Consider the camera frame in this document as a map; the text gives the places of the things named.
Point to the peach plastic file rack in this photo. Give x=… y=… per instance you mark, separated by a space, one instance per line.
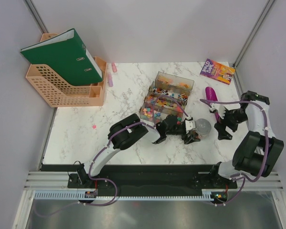
x=57 y=92

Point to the clear bin lollipops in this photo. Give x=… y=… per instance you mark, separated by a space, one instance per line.
x=160 y=88

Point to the aluminium rail frame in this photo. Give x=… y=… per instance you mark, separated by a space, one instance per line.
x=50 y=179

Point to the white slotted cable duct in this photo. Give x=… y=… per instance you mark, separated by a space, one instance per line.
x=84 y=195

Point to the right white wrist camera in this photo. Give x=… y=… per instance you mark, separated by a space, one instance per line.
x=218 y=109

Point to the clear bin translucent star candies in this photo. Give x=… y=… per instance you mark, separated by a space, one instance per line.
x=161 y=104

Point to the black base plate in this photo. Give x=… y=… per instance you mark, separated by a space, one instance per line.
x=155 y=180

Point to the Roald Dahl paperback book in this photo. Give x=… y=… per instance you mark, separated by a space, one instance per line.
x=217 y=71

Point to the clear bin opaque star candies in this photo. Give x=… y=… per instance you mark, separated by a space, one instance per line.
x=157 y=115

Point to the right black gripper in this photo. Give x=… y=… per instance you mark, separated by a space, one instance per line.
x=220 y=127

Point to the clear jar lid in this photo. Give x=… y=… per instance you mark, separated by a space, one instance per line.
x=203 y=126

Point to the magenta plastic scoop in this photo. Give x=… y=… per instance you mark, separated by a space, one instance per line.
x=210 y=94

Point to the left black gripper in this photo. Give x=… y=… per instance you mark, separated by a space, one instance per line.
x=188 y=140

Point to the pink marker pen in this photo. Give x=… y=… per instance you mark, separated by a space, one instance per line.
x=110 y=81
x=114 y=68

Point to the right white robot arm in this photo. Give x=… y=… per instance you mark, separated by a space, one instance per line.
x=258 y=152

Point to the green lever arch binder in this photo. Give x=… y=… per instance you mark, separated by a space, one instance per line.
x=68 y=56

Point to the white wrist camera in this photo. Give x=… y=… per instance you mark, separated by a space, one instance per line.
x=218 y=109
x=189 y=124

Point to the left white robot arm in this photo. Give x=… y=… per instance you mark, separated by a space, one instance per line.
x=127 y=132

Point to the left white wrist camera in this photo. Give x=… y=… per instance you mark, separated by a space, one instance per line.
x=189 y=124

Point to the clear bin popsicle candies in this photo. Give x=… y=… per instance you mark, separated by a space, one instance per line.
x=173 y=80

